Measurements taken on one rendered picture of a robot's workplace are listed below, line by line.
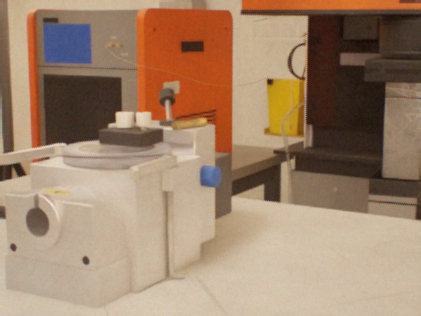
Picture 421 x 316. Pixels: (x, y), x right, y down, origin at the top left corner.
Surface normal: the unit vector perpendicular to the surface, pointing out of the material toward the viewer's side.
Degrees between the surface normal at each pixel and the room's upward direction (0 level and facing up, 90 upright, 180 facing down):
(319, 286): 0
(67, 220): 90
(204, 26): 90
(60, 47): 90
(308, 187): 90
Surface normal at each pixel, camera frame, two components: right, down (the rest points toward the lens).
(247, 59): -0.51, 0.15
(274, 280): 0.00, -0.99
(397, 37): -0.79, 0.11
